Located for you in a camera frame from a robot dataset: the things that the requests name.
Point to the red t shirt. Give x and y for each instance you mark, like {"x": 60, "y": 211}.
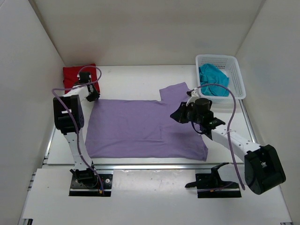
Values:
{"x": 74, "y": 76}

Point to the lilac t shirt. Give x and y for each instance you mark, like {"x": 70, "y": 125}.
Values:
{"x": 143, "y": 129}

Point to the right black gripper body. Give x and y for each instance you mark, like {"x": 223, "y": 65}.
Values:
{"x": 195, "y": 118}

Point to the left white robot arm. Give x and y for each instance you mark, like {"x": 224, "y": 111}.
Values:
{"x": 69, "y": 120}

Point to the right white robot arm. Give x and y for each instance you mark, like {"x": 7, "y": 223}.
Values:
{"x": 262, "y": 167}

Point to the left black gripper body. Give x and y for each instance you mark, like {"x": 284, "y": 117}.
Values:
{"x": 94, "y": 89}

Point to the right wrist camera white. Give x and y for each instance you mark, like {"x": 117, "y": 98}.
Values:
{"x": 193, "y": 96}

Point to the teal cloth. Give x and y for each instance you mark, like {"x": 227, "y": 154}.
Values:
{"x": 210, "y": 74}

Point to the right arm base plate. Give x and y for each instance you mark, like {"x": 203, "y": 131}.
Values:
{"x": 209, "y": 186}

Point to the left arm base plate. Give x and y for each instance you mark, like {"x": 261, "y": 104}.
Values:
{"x": 85, "y": 183}

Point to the white plastic basket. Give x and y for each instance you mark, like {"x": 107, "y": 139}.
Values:
{"x": 227, "y": 65}

